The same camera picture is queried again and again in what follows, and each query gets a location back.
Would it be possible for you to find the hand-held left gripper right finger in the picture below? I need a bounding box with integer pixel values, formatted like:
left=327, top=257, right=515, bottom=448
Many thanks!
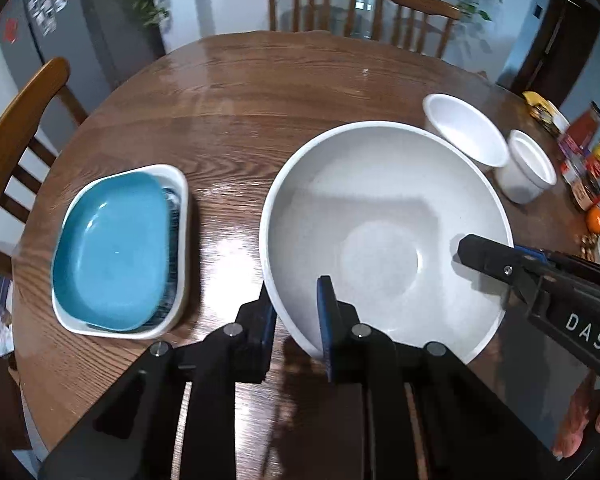
left=316, top=275, right=576, bottom=480

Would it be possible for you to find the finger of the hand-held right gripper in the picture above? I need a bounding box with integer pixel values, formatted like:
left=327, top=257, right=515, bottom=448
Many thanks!
left=457, top=234, right=546, bottom=306
left=515, top=246, right=600, bottom=286

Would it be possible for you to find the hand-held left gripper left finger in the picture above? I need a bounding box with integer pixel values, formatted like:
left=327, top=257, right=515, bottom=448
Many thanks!
left=37, top=282, right=281, bottom=480

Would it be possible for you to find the small straight-sided white bowl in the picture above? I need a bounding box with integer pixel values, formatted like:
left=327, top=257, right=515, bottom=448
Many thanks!
left=494, top=129, right=557, bottom=204

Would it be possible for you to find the large grey bowl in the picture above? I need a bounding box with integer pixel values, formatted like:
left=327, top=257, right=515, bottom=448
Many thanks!
left=259, top=121, right=515, bottom=365

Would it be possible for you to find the medium white bowl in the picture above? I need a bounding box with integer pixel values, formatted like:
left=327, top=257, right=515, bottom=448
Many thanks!
left=422, top=93, right=510, bottom=168

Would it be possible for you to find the large patterned square plate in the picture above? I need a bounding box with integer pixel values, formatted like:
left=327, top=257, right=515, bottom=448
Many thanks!
left=51, top=163, right=189, bottom=339

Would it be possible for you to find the blue plate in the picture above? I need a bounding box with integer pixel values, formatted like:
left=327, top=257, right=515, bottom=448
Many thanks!
left=51, top=171, right=173, bottom=333

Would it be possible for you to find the person's right hand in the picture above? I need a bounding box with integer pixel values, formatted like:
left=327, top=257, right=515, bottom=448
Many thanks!
left=551, top=372, right=600, bottom=461

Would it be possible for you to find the brown sauce jar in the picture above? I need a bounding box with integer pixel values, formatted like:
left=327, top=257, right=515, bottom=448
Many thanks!
left=570, top=175, right=596, bottom=211

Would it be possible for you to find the red sauce bottle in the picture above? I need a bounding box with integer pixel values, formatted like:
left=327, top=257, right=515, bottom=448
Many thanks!
left=560, top=101, right=600, bottom=156

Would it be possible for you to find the yellow snack packet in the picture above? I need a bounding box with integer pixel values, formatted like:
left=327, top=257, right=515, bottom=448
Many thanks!
left=522, top=91, right=571, bottom=136

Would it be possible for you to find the dark wooden door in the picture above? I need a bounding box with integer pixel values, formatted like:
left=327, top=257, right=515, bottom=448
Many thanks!
left=510, top=0, right=600, bottom=101

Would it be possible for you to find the grey refrigerator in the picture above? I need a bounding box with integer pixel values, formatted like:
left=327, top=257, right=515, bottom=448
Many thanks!
left=0, top=0, right=167, bottom=111

